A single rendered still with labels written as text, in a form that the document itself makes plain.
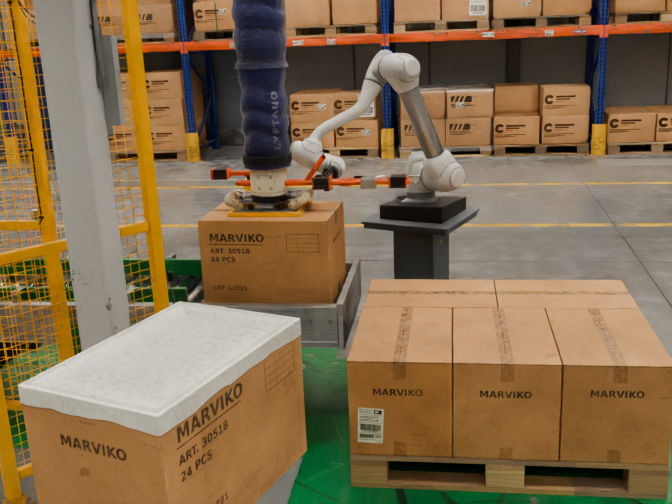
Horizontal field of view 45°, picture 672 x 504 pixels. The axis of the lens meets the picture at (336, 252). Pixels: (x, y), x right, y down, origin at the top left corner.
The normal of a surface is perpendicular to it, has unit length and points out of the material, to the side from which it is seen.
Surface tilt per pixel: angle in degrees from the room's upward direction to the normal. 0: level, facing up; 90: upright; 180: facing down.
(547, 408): 90
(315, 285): 90
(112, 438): 90
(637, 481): 90
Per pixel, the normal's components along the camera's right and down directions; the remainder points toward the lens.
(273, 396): 0.89, 0.09
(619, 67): -0.16, 0.28
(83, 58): 0.99, 0.00
